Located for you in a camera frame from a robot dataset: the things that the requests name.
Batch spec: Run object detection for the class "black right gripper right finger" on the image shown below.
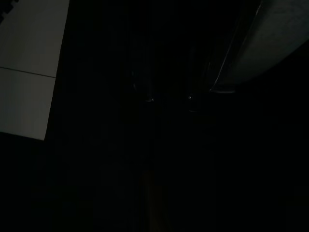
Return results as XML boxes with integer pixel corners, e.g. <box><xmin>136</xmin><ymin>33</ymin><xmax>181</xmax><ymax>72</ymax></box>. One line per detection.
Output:
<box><xmin>188</xmin><ymin>45</ymin><xmax>211</xmax><ymax>112</ymax></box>

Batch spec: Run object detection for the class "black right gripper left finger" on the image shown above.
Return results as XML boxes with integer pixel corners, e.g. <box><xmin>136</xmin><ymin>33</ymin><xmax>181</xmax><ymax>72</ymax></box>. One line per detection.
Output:
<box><xmin>130</xmin><ymin>45</ymin><xmax>155</xmax><ymax>102</ymax></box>

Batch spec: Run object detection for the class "grey robot leg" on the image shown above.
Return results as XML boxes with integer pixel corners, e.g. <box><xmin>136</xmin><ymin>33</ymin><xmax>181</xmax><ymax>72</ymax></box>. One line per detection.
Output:
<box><xmin>209</xmin><ymin>0</ymin><xmax>309</xmax><ymax>94</ymax></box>

